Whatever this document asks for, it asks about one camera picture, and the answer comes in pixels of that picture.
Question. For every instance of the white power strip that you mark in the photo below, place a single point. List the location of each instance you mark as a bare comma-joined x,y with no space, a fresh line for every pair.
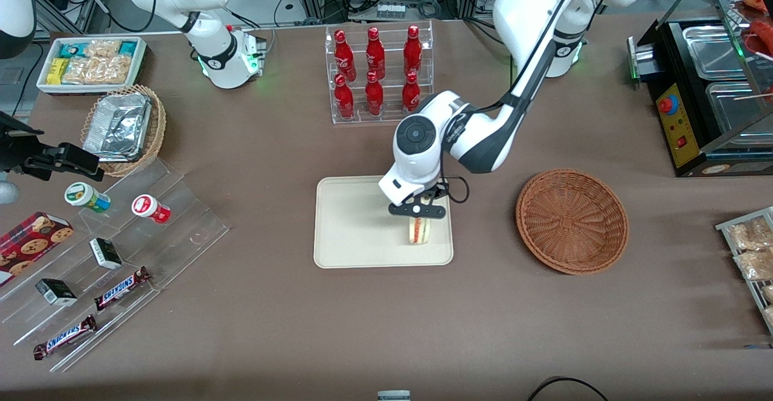
391,11

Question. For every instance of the steel food pan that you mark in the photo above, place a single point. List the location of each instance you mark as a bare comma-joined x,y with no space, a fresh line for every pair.
712,51
734,108

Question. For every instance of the white plastic snack bin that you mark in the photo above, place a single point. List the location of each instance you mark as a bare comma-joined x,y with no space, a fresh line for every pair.
140,66

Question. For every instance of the yellow snack packet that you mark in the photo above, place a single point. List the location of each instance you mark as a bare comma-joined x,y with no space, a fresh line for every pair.
57,70

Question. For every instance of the teal snack packet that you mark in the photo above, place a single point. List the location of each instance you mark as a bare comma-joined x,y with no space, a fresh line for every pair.
72,49
128,48

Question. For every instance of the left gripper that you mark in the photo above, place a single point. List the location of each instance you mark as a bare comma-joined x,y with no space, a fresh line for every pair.
436,190

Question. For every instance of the red lid jar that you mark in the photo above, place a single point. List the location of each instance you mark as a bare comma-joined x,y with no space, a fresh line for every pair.
148,208

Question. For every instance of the red emergency stop button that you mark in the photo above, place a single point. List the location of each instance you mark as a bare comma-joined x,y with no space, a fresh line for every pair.
667,104

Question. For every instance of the red cookie box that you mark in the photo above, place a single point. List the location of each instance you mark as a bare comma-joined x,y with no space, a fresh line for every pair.
30,244

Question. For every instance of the cream plastic tray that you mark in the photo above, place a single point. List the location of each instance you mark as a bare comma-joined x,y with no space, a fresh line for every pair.
356,226

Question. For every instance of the green lid sunflower jar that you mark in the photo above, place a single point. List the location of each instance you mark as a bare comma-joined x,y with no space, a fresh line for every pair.
81,194

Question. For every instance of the triangle sandwich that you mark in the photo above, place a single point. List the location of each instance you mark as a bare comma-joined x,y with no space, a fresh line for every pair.
418,232

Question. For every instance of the red cola bottle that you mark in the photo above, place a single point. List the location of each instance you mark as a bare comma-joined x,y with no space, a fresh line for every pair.
413,48
411,92
343,54
374,94
344,98
375,51

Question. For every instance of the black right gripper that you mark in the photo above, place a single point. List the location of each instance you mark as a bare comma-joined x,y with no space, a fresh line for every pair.
17,150

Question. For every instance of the dark green small box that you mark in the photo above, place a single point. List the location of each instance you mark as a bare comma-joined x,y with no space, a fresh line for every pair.
105,253
55,293

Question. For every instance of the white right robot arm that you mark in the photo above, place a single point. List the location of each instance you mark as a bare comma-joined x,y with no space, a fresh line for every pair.
211,38

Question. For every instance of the brown wicker basket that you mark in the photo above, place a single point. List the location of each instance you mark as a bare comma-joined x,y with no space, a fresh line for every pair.
570,223

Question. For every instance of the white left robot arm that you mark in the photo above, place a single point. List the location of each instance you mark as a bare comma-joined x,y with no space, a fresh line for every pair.
531,14

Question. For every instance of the grey device edge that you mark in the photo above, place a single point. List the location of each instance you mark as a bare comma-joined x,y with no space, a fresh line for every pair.
394,395

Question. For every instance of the black food warmer machine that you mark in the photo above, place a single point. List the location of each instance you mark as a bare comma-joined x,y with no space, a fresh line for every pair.
670,57

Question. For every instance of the Snickers chocolate bar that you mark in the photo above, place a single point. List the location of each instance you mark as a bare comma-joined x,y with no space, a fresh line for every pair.
64,336
121,288

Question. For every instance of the clear bag of snacks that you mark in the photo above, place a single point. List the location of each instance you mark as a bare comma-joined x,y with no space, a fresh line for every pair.
755,264
768,293
769,315
747,235

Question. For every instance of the light wicker basket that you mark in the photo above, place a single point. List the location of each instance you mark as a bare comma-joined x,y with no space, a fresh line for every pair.
157,129

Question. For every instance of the stack of foil trays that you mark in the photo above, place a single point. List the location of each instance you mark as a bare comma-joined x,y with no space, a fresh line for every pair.
118,126

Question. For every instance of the clear bag of crackers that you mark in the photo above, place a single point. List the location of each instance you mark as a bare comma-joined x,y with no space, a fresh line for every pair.
102,48
96,70

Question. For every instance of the clear acrylic stepped shelf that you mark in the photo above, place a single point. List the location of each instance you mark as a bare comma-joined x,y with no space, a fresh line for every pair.
181,232

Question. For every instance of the clear acrylic bottle rack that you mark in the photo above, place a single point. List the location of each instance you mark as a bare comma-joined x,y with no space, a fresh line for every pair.
392,26

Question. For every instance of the red sausage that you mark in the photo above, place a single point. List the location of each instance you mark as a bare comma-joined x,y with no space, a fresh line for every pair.
756,0
763,31

